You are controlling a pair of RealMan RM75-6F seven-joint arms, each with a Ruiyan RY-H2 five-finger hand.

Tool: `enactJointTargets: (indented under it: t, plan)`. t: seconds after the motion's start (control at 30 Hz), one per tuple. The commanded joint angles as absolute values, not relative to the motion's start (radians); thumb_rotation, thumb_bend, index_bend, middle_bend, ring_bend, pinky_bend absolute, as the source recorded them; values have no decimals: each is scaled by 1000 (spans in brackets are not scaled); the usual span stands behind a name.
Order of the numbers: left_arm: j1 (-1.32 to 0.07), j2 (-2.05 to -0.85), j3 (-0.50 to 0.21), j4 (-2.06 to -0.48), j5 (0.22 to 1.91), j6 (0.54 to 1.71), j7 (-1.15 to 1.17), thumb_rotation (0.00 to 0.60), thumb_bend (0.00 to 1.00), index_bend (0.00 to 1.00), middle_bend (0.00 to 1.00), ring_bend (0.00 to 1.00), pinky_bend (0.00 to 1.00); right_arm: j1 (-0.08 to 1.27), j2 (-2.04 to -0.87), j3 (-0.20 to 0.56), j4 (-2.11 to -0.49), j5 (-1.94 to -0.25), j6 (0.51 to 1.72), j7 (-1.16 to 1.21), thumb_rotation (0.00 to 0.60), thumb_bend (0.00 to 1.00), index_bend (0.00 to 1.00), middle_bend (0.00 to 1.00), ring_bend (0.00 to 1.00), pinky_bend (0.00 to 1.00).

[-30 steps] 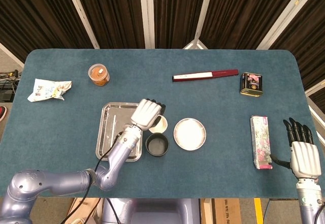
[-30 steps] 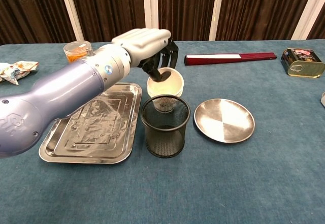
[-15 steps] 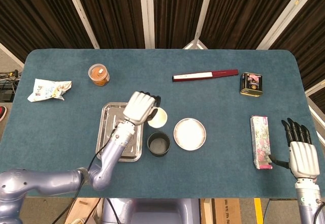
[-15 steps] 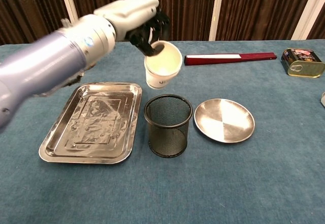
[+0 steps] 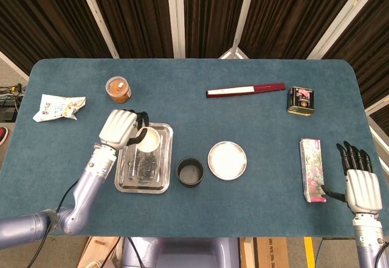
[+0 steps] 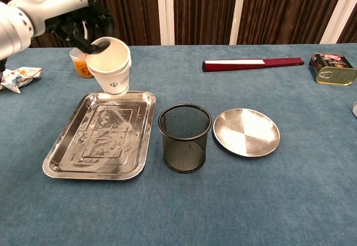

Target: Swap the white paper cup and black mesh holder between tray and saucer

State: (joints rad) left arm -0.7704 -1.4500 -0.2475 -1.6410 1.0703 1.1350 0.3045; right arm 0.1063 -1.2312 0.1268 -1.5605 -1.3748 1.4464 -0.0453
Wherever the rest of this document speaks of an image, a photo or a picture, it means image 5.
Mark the brown cardboard box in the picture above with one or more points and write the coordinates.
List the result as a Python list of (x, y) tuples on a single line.
[(270, 252)]

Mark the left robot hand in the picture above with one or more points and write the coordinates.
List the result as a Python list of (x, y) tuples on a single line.
[(117, 128)]

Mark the lavender robot torso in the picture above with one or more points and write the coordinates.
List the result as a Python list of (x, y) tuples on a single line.
[(188, 254)]

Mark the white partition frame foot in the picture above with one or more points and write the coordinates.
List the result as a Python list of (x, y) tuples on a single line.
[(233, 53)]

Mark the red shoe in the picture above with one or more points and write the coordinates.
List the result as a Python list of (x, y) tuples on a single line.
[(2, 135)]

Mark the rectangular stainless steel tray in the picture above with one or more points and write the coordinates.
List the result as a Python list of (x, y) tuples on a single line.
[(146, 173)]

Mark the crumpled white snack bag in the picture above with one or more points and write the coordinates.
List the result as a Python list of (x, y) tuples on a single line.
[(57, 108)]

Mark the dark brown pleated curtain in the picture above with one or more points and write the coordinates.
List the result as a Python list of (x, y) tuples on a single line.
[(212, 15), (298, 12), (370, 43), (136, 15), (45, 15)]

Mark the clear jar with orange contents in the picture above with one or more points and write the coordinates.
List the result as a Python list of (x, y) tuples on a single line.
[(118, 90)]

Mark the gold luncheon meat can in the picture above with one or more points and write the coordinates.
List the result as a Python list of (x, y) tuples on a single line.
[(301, 101)]

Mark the black mesh pen holder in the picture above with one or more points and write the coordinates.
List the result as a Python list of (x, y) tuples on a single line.
[(190, 173)]

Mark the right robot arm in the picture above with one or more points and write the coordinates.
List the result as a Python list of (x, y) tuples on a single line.
[(367, 240)]

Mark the light wooden crate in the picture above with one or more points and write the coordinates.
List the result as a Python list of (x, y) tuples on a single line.
[(97, 252)]

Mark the dark red folded fan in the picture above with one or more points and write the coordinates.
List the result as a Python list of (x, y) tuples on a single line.
[(243, 90)]

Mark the blue felt table cover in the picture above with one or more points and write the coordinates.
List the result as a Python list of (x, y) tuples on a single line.
[(243, 210)]

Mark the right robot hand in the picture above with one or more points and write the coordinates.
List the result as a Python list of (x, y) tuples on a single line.
[(363, 189)]

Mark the round stainless steel plate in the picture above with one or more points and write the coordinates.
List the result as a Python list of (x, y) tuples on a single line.
[(227, 160)]

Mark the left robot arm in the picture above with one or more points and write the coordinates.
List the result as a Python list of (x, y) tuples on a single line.
[(82, 201)]

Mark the white partition frame post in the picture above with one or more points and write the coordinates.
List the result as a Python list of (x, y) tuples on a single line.
[(349, 9), (244, 12), (177, 15), (98, 17)]

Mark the white paper cups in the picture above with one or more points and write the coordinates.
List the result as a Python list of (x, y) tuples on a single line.
[(150, 140)]

